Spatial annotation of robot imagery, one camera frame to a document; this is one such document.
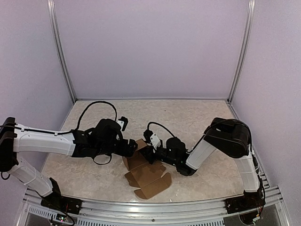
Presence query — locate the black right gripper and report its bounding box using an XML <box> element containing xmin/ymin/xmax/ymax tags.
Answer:
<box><xmin>137</xmin><ymin>141</ymin><xmax>179</xmax><ymax>167</ymax></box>

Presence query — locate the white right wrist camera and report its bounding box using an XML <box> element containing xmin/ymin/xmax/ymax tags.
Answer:
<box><xmin>143</xmin><ymin>129</ymin><xmax>161</xmax><ymax>150</ymax></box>

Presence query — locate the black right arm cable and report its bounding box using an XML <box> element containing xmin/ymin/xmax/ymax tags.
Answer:
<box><xmin>147</xmin><ymin>119</ymin><xmax>266</xmax><ymax>203</ymax></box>

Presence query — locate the left aluminium frame post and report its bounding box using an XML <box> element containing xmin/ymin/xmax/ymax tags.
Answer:
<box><xmin>47</xmin><ymin>0</ymin><xmax>77</xmax><ymax>104</ymax></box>

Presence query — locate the right aluminium frame post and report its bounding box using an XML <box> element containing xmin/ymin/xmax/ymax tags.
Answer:
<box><xmin>227</xmin><ymin>0</ymin><xmax>256</xmax><ymax>105</ymax></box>

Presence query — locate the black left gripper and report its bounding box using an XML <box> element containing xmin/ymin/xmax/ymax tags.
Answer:
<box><xmin>95</xmin><ymin>138</ymin><xmax>138</xmax><ymax>158</ymax></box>

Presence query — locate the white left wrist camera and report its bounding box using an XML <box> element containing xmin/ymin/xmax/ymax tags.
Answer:
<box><xmin>116</xmin><ymin>116</ymin><xmax>128</xmax><ymax>131</ymax></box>

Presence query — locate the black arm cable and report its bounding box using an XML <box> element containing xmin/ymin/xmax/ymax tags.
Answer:
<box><xmin>0</xmin><ymin>100</ymin><xmax>118</xmax><ymax>181</ymax></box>
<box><xmin>147</xmin><ymin>119</ymin><xmax>266</xmax><ymax>203</ymax></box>

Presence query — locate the front aluminium frame rail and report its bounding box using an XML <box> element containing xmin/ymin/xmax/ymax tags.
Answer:
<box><xmin>16</xmin><ymin>186</ymin><xmax>292</xmax><ymax>226</ymax></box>

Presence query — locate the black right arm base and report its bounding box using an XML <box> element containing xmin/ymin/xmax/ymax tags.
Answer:
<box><xmin>224</xmin><ymin>189</ymin><xmax>266</xmax><ymax>214</ymax></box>

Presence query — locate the brown cardboard box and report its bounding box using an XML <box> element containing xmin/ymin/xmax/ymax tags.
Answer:
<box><xmin>123</xmin><ymin>139</ymin><xmax>172</xmax><ymax>200</ymax></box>

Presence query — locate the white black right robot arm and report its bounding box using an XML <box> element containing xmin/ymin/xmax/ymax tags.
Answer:
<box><xmin>143</xmin><ymin>117</ymin><xmax>263</xmax><ymax>209</ymax></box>

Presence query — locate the aluminium frame post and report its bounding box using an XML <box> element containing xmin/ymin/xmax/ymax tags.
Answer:
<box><xmin>227</xmin><ymin>0</ymin><xmax>256</xmax><ymax>105</ymax></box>
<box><xmin>47</xmin><ymin>0</ymin><xmax>77</xmax><ymax>104</ymax></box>

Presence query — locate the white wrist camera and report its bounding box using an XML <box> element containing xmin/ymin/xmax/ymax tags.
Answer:
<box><xmin>143</xmin><ymin>129</ymin><xmax>161</xmax><ymax>150</ymax></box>
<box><xmin>116</xmin><ymin>116</ymin><xmax>128</xmax><ymax>131</ymax></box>

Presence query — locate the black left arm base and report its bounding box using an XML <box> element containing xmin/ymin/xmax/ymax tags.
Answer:
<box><xmin>41</xmin><ymin>178</ymin><xmax>83</xmax><ymax>215</ymax></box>

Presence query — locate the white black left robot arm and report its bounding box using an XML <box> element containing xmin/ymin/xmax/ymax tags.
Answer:
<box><xmin>0</xmin><ymin>117</ymin><xmax>138</xmax><ymax>210</ymax></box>

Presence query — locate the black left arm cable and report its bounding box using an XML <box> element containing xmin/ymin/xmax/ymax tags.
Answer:
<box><xmin>0</xmin><ymin>100</ymin><xmax>118</xmax><ymax>181</ymax></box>

